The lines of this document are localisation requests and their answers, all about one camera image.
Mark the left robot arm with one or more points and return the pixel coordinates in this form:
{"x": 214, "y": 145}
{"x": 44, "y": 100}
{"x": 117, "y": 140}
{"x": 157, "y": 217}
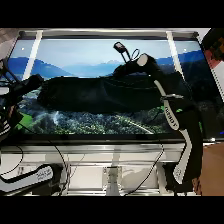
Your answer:
{"x": 20, "y": 91}

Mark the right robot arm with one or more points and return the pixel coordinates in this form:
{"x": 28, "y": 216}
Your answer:
{"x": 190, "y": 116}

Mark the heap of clothes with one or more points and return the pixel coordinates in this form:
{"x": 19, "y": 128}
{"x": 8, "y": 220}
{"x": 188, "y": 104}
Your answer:
{"x": 215, "y": 41}

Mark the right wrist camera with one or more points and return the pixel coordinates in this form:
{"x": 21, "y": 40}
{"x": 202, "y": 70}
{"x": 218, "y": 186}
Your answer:
{"x": 119, "y": 47}

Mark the blue jeans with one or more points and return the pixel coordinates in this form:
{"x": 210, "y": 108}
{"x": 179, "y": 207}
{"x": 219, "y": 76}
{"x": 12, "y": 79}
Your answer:
{"x": 100, "y": 95}

